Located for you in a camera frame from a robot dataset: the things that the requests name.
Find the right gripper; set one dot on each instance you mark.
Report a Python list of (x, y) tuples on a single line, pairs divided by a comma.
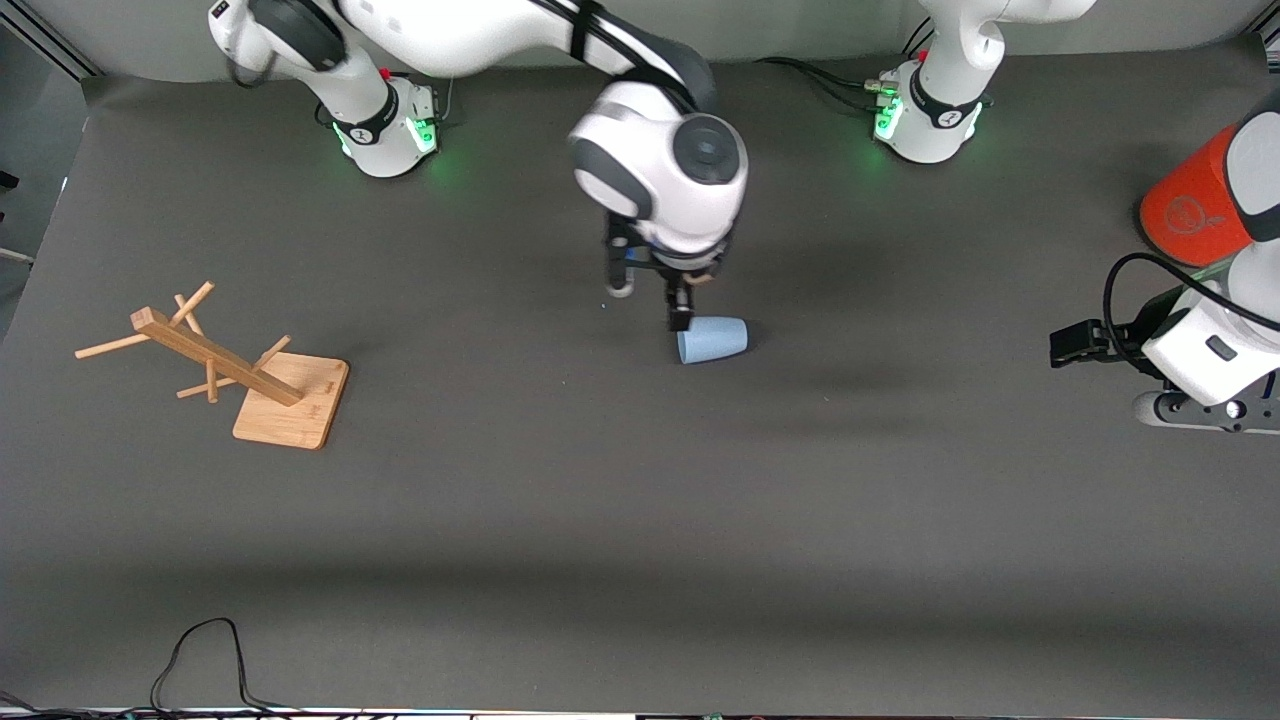
[(679, 289)]

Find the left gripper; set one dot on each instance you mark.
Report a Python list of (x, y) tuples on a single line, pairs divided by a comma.
[(1143, 329)]

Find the light blue plastic cup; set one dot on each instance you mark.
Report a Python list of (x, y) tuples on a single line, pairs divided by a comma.
[(715, 340)]

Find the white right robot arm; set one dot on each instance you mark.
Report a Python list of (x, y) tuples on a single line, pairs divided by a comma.
[(660, 170)]

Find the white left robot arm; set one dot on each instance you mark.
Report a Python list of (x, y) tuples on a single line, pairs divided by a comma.
[(950, 110)]

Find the wooden cup rack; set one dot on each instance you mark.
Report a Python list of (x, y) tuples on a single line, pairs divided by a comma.
[(290, 405)]

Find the orange can with grey lid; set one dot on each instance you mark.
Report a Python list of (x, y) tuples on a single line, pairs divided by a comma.
[(1195, 215)]

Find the dark grey table cover sheet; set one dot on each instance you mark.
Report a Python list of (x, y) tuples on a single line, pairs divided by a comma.
[(640, 500)]

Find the metal frame rail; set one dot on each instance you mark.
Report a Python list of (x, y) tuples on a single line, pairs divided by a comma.
[(55, 40)]

